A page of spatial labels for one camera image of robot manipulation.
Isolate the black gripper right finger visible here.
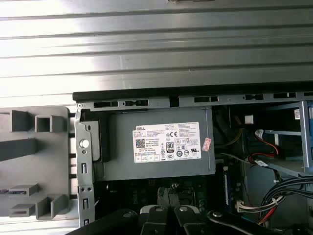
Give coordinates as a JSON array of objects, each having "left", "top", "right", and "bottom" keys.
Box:
[{"left": 168, "top": 188, "right": 304, "bottom": 235}]

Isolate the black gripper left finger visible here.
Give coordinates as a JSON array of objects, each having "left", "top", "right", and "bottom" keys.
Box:
[{"left": 65, "top": 187, "right": 170, "bottom": 235}]

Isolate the grey power supply unit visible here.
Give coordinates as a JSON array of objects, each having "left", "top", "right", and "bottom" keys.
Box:
[{"left": 92, "top": 106, "right": 216, "bottom": 182}]

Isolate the black PC case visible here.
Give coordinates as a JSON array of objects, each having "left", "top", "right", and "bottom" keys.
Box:
[{"left": 72, "top": 84, "right": 313, "bottom": 235}]

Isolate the grey parts rack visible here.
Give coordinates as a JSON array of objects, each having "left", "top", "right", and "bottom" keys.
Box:
[{"left": 0, "top": 105, "right": 71, "bottom": 221}]

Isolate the grey metal drive cage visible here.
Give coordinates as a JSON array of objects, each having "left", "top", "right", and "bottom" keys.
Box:
[{"left": 265, "top": 100, "right": 313, "bottom": 178}]

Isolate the blue tall disk carrier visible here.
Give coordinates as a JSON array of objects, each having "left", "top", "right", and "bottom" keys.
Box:
[{"left": 306, "top": 99, "right": 313, "bottom": 169}]

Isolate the white wire connector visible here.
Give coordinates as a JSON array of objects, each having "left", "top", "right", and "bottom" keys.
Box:
[{"left": 235, "top": 199, "right": 246, "bottom": 213}]

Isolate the black wire bundle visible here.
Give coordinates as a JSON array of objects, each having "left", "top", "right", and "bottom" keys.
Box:
[{"left": 259, "top": 175, "right": 313, "bottom": 222}]

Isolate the red orange labelled wire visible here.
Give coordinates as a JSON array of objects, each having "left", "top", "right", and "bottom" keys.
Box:
[{"left": 246, "top": 129, "right": 281, "bottom": 164}]

